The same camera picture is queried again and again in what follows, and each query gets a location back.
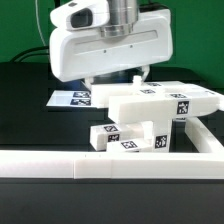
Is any thin white cable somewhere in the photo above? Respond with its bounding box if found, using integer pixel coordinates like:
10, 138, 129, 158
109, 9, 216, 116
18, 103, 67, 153
34, 0, 54, 48

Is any white U-shaped fence frame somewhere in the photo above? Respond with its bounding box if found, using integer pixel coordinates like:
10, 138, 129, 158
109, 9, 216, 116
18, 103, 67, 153
0, 118, 224, 179

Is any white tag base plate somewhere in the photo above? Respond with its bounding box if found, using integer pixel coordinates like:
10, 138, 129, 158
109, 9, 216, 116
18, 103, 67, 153
47, 90, 93, 108

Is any white chair back frame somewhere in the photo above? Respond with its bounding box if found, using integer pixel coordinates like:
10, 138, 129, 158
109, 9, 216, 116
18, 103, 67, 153
91, 81, 224, 123

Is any black cable bundle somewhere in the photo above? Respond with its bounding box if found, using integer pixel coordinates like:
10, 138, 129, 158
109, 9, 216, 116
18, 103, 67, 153
9, 46, 51, 64

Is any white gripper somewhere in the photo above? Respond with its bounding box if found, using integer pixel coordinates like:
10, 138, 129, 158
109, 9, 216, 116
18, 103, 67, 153
49, 0, 173, 88

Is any white chair seat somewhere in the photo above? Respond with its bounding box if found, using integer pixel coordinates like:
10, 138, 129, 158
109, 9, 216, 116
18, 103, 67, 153
128, 120, 172, 153

